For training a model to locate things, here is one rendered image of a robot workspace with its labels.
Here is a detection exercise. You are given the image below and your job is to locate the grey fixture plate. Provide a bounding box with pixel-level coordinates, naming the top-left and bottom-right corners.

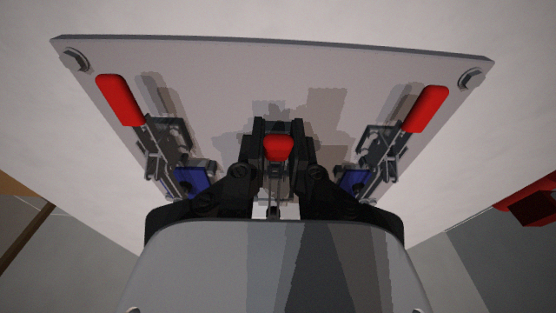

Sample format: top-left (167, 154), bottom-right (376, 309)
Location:
top-left (50, 34), bottom-right (495, 183)

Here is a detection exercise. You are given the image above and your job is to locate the blue flat plate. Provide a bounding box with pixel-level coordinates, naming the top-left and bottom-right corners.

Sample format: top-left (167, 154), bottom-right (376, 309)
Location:
top-left (336, 165), bottom-right (372, 197)
top-left (173, 160), bottom-right (215, 199)

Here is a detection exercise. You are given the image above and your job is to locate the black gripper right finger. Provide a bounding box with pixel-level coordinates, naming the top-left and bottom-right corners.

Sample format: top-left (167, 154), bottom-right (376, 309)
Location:
top-left (288, 118), bottom-right (405, 248)

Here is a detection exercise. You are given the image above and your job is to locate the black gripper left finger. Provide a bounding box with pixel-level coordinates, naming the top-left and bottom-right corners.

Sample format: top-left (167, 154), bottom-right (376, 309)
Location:
top-left (144, 117), bottom-right (265, 246)

